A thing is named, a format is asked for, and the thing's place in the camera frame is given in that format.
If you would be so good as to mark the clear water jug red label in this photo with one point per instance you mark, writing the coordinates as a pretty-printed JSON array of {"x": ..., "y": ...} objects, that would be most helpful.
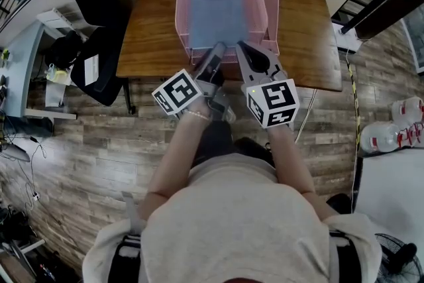
[
  {"x": 381, "y": 137},
  {"x": 409, "y": 109},
  {"x": 412, "y": 135}
]

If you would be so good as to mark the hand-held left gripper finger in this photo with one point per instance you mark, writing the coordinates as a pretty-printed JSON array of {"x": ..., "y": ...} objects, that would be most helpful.
[{"x": 218, "y": 49}]

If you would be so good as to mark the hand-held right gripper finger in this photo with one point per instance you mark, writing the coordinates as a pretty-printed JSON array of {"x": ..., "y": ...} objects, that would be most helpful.
[
  {"x": 274, "y": 64},
  {"x": 246, "y": 76}
]

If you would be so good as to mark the white paper sheet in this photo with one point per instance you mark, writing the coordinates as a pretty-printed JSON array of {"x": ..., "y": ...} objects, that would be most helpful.
[{"x": 91, "y": 69}]

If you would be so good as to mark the person's white shoe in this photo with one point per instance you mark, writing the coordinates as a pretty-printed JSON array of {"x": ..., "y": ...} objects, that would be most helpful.
[{"x": 230, "y": 116}]

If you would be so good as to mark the white slatted box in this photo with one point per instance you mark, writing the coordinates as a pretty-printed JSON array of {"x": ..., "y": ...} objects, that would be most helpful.
[{"x": 56, "y": 18}]

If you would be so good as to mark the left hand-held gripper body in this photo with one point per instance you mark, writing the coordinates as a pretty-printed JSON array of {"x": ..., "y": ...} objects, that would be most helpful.
[{"x": 177, "y": 92}]

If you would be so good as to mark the person's right forearm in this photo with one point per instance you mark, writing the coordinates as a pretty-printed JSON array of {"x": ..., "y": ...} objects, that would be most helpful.
[{"x": 291, "y": 169}]

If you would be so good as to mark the brown wooden table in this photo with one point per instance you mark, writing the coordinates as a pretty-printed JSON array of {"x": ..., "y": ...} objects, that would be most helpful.
[{"x": 149, "y": 43}]

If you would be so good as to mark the white flat box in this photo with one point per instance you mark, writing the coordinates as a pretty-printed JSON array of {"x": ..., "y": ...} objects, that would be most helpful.
[{"x": 348, "y": 39}]

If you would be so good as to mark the yellow black floor tape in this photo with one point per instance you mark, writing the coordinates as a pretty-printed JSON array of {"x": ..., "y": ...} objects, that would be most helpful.
[{"x": 355, "y": 102}]

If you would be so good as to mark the black office chair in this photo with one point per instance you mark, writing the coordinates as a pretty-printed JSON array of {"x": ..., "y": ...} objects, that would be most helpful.
[{"x": 96, "y": 10}]

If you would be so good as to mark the person's grey shirt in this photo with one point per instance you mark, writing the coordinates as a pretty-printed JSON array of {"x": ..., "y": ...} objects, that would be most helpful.
[{"x": 232, "y": 232}]

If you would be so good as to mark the pink tiered file tray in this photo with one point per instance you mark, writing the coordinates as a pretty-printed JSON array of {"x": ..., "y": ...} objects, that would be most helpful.
[{"x": 271, "y": 10}]

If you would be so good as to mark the black bag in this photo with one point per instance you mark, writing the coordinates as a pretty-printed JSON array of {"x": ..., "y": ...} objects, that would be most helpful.
[{"x": 64, "y": 49}]

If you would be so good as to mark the black floor fan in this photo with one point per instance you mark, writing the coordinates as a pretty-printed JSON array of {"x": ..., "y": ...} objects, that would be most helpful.
[{"x": 402, "y": 258}]

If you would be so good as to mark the dark wooden staircase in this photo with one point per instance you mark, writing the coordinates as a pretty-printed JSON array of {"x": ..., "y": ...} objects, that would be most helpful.
[{"x": 381, "y": 16}]

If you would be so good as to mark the person's left forearm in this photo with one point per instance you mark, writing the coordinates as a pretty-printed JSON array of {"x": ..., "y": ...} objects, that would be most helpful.
[{"x": 172, "y": 169}]

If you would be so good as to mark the person's black trousers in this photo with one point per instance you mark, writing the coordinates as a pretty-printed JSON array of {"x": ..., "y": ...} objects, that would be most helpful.
[{"x": 215, "y": 139}]

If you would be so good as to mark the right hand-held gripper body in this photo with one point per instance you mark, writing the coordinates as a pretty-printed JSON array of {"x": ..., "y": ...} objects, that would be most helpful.
[{"x": 276, "y": 97}]

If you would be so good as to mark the person's left hand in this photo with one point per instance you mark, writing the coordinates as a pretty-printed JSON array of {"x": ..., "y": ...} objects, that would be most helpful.
[{"x": 202, "y": 105}]

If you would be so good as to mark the white power strip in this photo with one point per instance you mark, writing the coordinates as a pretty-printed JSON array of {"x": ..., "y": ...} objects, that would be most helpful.
[{"x": 35, "y": 196}]

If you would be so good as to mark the pale blue desk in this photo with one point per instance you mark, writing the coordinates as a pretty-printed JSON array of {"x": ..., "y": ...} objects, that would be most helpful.
[{"x": 18, "y": 69}]

